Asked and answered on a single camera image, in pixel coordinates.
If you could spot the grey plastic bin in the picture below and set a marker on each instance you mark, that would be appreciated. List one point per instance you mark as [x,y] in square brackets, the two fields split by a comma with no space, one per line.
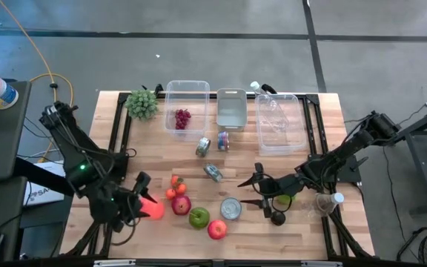
[231,111]

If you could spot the black avocado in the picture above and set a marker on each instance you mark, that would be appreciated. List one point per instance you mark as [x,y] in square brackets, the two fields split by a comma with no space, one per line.
[278,219]

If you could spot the blue and pink label can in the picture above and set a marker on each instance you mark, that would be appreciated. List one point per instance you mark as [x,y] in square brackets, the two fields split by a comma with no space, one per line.
[223,141]

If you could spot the black aluminium frame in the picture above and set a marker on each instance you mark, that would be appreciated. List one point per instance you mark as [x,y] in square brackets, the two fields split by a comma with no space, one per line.
[121,98]

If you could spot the black frame knob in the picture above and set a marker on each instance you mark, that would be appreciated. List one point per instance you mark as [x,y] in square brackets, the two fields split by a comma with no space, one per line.
[158,90]
[270,88]

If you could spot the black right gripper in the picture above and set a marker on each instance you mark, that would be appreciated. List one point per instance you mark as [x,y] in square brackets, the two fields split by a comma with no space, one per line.
[284,185]

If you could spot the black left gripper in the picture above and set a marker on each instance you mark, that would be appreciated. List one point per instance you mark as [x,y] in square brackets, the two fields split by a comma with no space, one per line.
[122,205]

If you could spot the olive green label tin can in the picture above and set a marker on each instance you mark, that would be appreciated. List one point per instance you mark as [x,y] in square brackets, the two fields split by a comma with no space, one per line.
[202,147]

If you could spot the clear bottle with white cap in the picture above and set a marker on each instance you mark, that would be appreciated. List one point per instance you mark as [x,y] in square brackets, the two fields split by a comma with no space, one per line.
[336,197]
[255,86]

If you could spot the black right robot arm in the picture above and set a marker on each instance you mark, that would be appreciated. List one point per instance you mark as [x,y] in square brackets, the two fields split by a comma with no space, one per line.
[347,148]

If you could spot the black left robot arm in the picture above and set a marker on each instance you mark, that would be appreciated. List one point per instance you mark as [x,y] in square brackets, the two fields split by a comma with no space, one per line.
[76,155]

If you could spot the neon orange plastic bottle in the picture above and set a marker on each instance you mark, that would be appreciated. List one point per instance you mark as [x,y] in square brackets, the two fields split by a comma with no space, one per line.
[156,209]

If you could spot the green apple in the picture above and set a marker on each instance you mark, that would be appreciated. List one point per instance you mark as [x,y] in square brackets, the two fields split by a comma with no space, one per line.
[199,219]

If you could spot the green pear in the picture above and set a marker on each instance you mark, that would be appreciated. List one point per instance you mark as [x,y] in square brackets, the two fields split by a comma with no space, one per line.
[285,200]

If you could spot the silver metal bar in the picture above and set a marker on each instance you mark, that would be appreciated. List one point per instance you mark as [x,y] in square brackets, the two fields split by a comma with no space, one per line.
[115,263]
[321,264]

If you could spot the white cardboard box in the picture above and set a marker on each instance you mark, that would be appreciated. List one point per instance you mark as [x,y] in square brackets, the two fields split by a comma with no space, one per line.
[46,193]

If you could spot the clear plastic bin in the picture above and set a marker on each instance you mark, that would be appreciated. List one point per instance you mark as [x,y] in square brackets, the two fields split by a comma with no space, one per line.
[195,96]
[295,141]

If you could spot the green and blue label can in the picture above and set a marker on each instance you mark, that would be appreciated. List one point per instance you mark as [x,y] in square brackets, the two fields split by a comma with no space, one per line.
[213,172]

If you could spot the teal label tin can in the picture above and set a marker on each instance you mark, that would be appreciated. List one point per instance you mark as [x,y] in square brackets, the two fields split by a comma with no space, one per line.
[231,208]

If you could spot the green spiky artificial plant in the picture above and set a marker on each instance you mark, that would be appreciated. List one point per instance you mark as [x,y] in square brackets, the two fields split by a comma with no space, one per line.
[141,104]

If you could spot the red apple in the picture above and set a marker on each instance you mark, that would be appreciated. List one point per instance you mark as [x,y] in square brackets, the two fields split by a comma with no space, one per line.
[217,230]

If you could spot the bunch of red grapes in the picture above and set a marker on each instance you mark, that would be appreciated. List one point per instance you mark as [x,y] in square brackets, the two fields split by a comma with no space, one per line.
[182,118]

